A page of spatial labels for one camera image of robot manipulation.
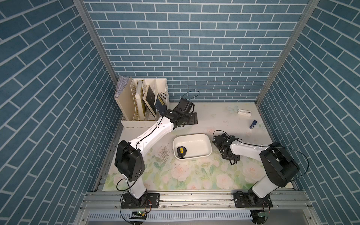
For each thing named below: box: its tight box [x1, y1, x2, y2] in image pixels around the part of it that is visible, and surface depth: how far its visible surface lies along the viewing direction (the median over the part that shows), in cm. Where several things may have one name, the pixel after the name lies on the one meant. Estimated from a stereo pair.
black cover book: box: [142, 84, 157, 118], surface depth 101 cm
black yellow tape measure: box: [176, 146, 188, 159], surface depth 91 cm
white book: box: [135, 80, 145, 121], surface depth 96 cm
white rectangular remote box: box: [237, 109, 252, 117], surface depth 114 cm
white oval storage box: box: [172, 133, 213, 160], surface depth 95 cm
